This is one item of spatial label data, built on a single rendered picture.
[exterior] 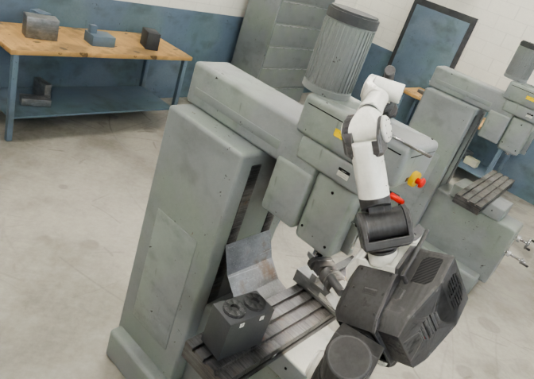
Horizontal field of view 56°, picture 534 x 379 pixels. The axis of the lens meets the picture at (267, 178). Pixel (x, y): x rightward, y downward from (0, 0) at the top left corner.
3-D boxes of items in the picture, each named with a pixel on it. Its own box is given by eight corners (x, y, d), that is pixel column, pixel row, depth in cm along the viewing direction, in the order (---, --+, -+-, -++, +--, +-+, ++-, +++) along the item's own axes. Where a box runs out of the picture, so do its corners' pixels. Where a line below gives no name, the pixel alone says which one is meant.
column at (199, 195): (225, 370, 303) (311, 145, 237) (163, 409, 268) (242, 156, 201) (174, 318, 329) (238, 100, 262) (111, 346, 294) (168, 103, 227)
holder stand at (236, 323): (261, 343, 203) (276, 307, 194) (218, 361, 188) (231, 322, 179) (243, 322, 210) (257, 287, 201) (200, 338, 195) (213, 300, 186)
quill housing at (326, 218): (352, 248, 214) (381, 185, 200) (326, 261, 199) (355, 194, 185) (319, 224, 224) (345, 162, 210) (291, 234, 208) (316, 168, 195)
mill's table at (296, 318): (380, 290, 276) (385, 279, 273) (219, 397, 184) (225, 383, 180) (346, 265, 288) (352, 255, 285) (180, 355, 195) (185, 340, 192)
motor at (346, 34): (357, 100, 201) (390, 22, 188) (330, 102, 186) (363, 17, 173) (320, 80, 211) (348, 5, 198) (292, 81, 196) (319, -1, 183)
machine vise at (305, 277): (363, 315, 239) (372, 298, 235) (346, 326, 228) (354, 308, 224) (310, 271, 258) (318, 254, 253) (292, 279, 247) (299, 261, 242)
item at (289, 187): (323, 218, 224) (345, 168, 213) (291, 230, 206) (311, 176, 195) (292, 195, 234) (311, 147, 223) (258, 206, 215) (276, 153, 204)
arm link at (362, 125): (356, 93, 156) (338, 118, 141) (388, 87, 151) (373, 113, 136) (364, 123, 160) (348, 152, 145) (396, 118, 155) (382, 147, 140)
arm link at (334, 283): (346, 279, 205) (360, 298, 196) (325, 294, 205) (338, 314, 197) (335, 264, 198) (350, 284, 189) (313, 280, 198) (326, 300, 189)
